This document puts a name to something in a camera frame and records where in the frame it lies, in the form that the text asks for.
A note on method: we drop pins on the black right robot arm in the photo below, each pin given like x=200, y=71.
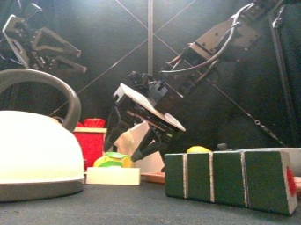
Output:
x=223, y=41

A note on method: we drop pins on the red toy fruit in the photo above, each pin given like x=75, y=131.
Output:
x=92, y=122

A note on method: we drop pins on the red wooden toy box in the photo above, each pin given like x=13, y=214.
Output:
x=91, y=146

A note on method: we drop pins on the orange wooden board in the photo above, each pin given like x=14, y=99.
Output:
x=152, y=177

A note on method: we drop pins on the green yellow toy fruit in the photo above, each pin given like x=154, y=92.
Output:
x=112, y=160

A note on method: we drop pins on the yellow toy lemon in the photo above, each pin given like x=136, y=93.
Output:
x=198, y=149

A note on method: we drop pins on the white rectangular block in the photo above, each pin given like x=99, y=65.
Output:
x=112, y=175

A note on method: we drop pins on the dark grey knob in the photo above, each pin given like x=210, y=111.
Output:
x=222, y=146

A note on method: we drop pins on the green wooden watermelon end slice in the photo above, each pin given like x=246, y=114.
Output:
x=266, y=181

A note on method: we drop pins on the vertical metal frame pole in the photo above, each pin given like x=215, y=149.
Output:
x=150, y=38

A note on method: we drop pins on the black frame post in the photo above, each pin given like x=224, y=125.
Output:
x=283, y=82

